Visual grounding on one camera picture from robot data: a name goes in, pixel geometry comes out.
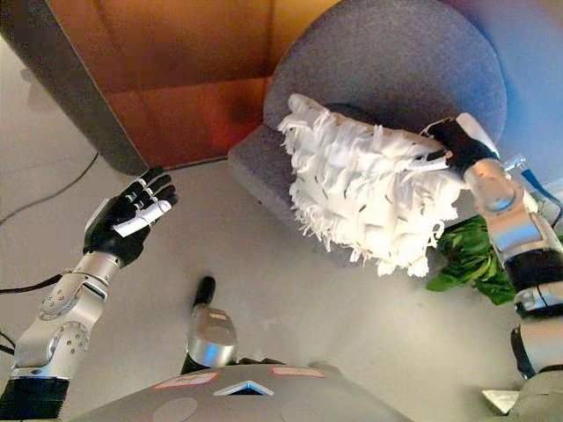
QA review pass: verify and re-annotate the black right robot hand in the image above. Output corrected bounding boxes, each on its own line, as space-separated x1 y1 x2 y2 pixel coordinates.
413 113 501 179

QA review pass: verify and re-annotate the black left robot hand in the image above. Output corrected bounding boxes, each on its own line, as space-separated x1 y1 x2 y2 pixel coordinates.
82 166 179 269

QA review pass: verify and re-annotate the white fringed pillow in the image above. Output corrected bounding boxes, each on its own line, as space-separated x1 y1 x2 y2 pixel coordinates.
277 93 461 278

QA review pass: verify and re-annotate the grey fabric armchair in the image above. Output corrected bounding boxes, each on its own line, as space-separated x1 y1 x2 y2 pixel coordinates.
227 0 508 269

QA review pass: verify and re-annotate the green leafy potted plant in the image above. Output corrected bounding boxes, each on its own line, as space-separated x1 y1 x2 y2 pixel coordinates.
425 215 563 307

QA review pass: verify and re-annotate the brown wooden cabinet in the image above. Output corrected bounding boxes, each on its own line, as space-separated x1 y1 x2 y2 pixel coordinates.
0 0 344 177

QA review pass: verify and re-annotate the grey robot torso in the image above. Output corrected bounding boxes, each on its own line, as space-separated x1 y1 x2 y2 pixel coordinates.
72 363 417 422

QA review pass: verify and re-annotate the thin grey floor cable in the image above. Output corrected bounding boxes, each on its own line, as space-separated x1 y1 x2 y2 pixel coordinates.
0 151 100 225

